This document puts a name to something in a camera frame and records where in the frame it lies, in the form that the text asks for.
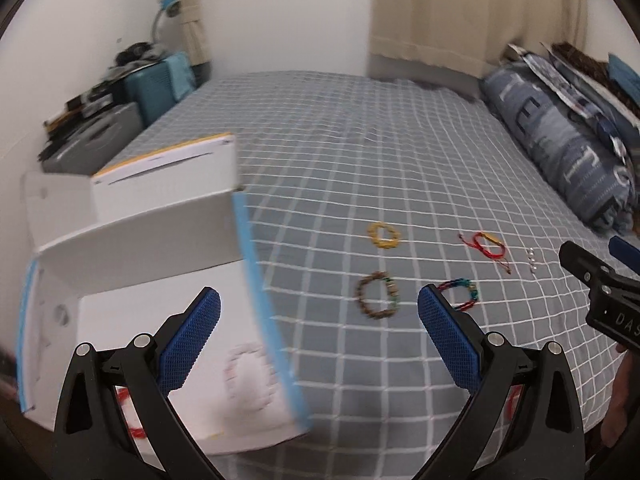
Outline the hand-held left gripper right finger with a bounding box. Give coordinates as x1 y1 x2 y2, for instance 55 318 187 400
417 283 587 480

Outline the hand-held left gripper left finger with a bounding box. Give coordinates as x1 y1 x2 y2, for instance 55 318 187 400
51 286 236 480

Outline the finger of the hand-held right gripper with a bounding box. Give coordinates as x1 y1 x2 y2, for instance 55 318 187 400
558 241 626 306
608 236 640 278

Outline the multicolour bead bracelet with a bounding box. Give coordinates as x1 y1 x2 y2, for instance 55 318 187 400
434 279 480 312

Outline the red and yellow cord bracelet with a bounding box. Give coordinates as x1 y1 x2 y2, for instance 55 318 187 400
459 231 513 275

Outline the brown bead bracelet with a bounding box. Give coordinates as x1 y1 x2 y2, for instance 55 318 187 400
355 271 401 320

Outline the white cardboard box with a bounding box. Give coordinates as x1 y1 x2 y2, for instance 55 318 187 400
15 132 313 456

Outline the yellow bead bracelet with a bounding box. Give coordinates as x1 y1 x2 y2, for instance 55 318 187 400
367 222 402 250

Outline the person's right hand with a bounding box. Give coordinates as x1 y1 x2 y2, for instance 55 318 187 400
601 355 640 448

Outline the blue lettered pillow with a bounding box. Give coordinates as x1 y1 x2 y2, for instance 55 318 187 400
480 62 638 233

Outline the blue cloth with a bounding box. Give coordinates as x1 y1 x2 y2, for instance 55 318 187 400
607 53 640 111

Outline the black white printed cloth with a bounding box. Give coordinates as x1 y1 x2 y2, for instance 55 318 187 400
507 44 618 123

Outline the brown patterned cloth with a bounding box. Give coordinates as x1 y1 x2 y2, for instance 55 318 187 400
550 41 612 81

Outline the grey suitcase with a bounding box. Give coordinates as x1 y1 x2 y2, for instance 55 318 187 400
40 102 143 176

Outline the teal suitcase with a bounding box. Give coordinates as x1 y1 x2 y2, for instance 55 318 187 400
124 52 196 128

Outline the pile of small boxes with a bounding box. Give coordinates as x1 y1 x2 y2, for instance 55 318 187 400
44 79 127 133

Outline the light blue towel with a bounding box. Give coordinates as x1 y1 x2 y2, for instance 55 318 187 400
167 52 196 102

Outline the wide cream curtain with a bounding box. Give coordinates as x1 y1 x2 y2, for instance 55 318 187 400
369 0 601 81

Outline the dark clothes pile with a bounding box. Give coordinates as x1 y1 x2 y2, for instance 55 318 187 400
111 41 167 70

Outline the tied cream curtain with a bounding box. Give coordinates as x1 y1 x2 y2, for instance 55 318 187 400
177 0 211 68

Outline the blue desk lamp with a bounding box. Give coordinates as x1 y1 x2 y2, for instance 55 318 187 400
150 0 183 45

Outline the pale pink bead bracelet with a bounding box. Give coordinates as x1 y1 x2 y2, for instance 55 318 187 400
223 342 278 413

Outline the red bead bracelet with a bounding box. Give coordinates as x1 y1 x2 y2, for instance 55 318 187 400
117 387 147 439

